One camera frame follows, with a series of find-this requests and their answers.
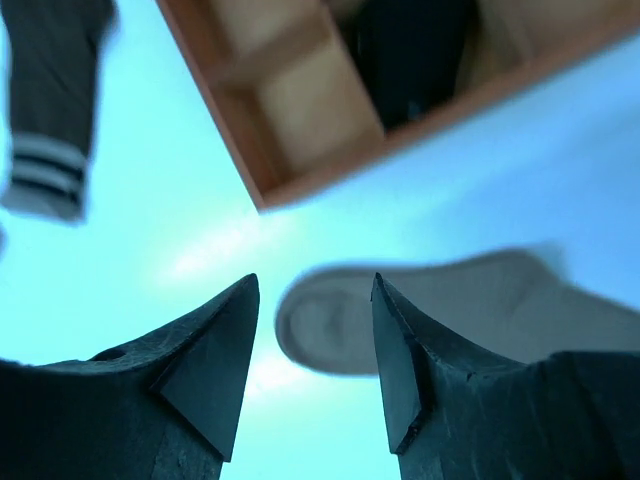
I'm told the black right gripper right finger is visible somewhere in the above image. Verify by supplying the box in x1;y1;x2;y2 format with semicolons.
371;276;639;479

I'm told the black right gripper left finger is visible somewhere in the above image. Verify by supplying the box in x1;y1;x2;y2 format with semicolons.
1;274;260;479

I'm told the tan sock with maroon cuff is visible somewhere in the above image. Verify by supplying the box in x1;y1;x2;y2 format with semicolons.
275;245;639;376

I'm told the plain black sock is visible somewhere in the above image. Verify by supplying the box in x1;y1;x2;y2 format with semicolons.
347;0;475;130

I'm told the orange wooden compartment tray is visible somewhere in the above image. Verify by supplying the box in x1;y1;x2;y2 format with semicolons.
159;1;639;211

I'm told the brown sock with pink stripes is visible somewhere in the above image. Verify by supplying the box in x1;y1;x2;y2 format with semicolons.
1;0;115;222

